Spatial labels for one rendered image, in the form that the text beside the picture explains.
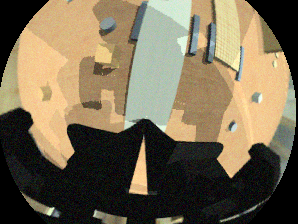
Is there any small tan cube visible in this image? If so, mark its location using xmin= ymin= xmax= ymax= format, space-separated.
xmin=94 ymin=43 xmax=121 ymax=68
xmin=39 ymin=85 xmax=52 ymax=103

